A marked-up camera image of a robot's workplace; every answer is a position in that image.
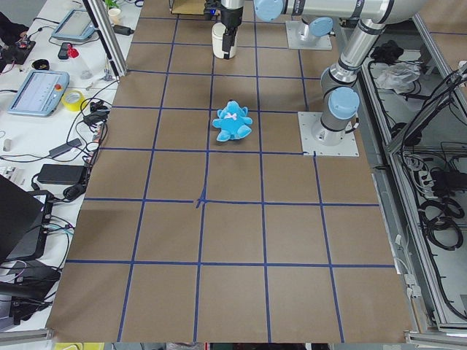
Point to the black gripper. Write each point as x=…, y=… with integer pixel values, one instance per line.
x=230, y=18

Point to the red-capped plastic bottle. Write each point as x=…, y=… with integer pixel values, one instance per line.
x=78, y=62

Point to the aluminium frame post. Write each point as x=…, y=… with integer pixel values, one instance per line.
x=101, y=22

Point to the teach pendant with red button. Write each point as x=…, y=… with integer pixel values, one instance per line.
x=40, y=93

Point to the black laptop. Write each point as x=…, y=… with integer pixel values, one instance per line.
x=24, y=216

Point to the crumpled white cloth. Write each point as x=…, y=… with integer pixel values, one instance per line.
x=399, y=77

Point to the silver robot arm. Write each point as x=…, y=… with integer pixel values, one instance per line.
x=314, y=27
x=341, y=101

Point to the white paper cup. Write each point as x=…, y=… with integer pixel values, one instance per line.
x=115, y=15

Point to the black power adapter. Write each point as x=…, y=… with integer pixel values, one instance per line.
x=61, y=174

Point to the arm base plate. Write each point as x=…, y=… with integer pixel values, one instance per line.
x=294, y=42
x=316, y=140

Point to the blue plush toy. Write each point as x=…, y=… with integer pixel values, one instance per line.
x=233, y=122

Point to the black remote control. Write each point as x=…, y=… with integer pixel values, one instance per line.
x=63, y=53

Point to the yellow tape roll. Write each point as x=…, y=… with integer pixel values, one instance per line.
x=73, y=100

